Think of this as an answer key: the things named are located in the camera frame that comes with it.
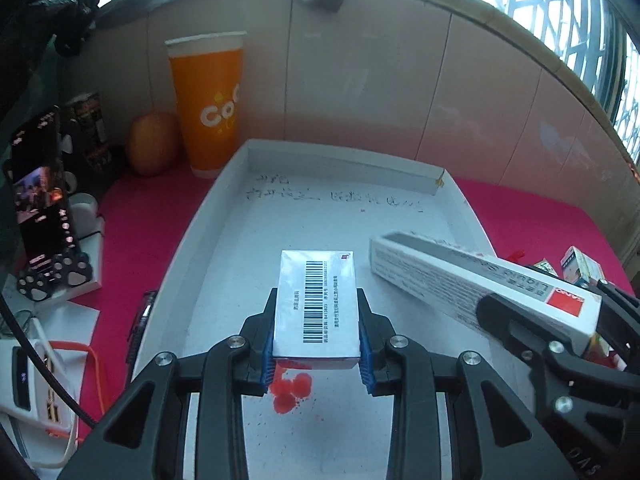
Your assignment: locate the orange paper cup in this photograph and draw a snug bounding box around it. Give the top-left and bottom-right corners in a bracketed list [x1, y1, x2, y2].
[165, 31, 248, 179]

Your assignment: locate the small yellow green box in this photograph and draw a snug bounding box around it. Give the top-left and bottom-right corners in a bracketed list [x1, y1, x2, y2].
[531, 256, 560, 279]

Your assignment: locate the orange cable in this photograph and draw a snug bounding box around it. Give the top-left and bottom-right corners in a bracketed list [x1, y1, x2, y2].
[45, 340, 110, 438]

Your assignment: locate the black cable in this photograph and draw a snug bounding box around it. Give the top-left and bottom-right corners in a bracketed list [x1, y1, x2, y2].
[0, 287, 98, 431]

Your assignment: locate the white cardboard tray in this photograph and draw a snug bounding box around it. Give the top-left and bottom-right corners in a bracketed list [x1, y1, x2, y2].
[129, 138, 541, 480]

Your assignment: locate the black pen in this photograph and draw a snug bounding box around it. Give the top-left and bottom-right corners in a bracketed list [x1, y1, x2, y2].
[127, 290, 157, 377]

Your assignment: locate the orange fruit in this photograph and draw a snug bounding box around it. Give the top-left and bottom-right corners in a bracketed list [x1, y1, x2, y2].
[125, 111, 182, 177]

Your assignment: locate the long white box red label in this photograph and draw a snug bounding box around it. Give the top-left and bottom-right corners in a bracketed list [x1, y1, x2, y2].
[369, 231, 603, 356]

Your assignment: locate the dark printed box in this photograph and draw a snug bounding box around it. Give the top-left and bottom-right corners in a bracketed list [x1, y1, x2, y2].
[64, 92, 112, 175]

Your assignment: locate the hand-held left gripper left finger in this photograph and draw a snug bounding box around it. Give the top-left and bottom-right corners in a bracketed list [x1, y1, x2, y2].
[57, 287, 281, 480]

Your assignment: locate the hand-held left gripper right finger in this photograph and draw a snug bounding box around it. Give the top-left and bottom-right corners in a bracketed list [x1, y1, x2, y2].
[356, 287, 576, 480]

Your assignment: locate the black smartphone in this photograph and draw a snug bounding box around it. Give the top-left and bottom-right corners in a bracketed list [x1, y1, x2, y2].
[9, 105, 78, 276]

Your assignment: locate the cardboard back panel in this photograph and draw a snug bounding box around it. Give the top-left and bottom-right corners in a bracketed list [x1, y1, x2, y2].
[65, 0, 640, 261]

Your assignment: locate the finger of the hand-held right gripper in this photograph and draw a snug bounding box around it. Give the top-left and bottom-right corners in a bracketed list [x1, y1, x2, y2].
[596, 280, 640, 376]
[475, 292, 631, 426]

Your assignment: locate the white power bank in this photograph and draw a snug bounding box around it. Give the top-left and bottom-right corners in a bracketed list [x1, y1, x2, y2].
[0, 339, 76, 436]

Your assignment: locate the red mat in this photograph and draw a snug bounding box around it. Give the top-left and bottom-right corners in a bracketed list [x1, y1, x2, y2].
[70, 165, 633, 441]

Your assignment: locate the white paper sheet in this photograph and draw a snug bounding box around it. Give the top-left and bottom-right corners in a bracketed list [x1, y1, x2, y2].
[0, 275, 101, 361]

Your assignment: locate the black plastic bag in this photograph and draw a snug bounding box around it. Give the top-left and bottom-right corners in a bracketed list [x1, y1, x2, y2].
[0, 0, 103, 58]

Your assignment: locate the small white blue box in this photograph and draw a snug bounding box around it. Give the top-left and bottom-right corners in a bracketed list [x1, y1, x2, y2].
[559, 245, 607, 282]

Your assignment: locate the white barcode box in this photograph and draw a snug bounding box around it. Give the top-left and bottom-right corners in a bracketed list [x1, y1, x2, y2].
[272, 249, 362, 372]

